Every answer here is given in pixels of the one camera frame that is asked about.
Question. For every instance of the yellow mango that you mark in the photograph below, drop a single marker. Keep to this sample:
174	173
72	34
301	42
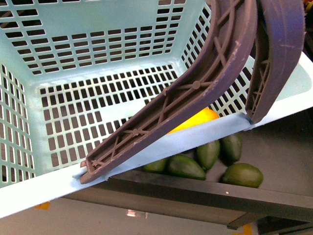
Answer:
203	116

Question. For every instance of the light blue plastic basket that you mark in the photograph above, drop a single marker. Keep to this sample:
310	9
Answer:
73	71

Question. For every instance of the brown basket handle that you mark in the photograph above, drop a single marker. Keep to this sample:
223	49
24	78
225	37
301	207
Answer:
224	53
279	43

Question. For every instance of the green avocado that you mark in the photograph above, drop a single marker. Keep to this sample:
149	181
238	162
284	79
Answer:
156	167
207	154
242	174
231	148
183	166

